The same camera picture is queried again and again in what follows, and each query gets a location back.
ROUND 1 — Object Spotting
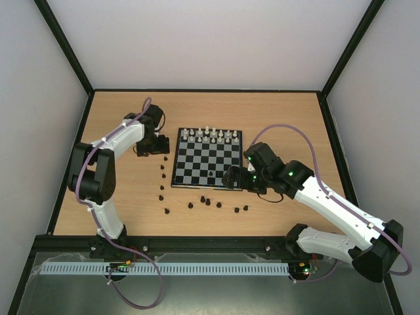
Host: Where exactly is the black aluminium frame rail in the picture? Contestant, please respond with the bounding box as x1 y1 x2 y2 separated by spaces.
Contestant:
32 234 381 260

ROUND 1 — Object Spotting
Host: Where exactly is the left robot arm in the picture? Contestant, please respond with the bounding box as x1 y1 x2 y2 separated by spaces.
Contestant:
68 97 170 240

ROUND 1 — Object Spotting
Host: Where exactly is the black and silver chessboard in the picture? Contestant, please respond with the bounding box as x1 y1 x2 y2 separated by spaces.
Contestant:
171 127 243 190

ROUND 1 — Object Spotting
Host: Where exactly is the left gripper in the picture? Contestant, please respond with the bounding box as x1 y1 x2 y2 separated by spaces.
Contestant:
138 135 171 156

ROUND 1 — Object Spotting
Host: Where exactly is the grey slotted cable duct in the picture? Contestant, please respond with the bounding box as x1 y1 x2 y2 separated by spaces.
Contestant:
39 262 289 276

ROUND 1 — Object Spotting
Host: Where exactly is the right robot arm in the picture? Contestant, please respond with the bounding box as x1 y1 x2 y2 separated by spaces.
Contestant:
222 142 404 283

